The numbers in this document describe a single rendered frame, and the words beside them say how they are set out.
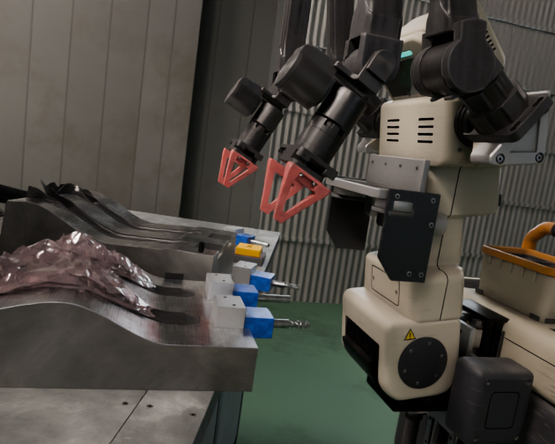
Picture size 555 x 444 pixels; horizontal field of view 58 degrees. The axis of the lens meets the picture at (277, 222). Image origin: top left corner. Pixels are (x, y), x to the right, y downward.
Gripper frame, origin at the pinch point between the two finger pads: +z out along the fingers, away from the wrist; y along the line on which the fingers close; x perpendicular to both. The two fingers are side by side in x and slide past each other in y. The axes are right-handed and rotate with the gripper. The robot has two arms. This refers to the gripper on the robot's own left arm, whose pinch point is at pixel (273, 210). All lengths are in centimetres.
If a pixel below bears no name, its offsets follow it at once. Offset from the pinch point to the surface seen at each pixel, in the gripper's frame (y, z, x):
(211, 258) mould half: -15.5, 12.4, 0.3
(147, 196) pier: -255, 34, 4
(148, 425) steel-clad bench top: 21.1, 24.6, -4.9
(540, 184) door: -268, -143, 259
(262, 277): -21.8, 11.2, 12.3
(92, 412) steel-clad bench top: 18.6, 27.0, -9.7
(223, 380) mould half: 14.4, 19.5, 1.8
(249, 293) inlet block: -2.3, 12.1, 4.8
